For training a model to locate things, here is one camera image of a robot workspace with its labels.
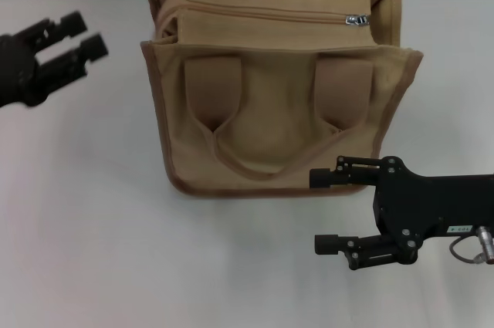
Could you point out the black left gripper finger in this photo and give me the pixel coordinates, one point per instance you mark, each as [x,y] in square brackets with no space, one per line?
[65,25]
[73,61]

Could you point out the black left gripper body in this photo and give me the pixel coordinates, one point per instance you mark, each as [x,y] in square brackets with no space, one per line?
[17,69]

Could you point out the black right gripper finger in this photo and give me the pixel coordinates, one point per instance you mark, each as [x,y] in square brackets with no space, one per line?
[328,244]
[322,178]

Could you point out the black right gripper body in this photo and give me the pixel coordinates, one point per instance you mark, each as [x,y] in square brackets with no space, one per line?
[436,204]

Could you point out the khaki canvas food bag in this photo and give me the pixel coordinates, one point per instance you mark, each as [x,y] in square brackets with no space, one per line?
[270,112]

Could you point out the silver metal zipper pull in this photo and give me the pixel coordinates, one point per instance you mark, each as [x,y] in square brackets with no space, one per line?
[357,20]

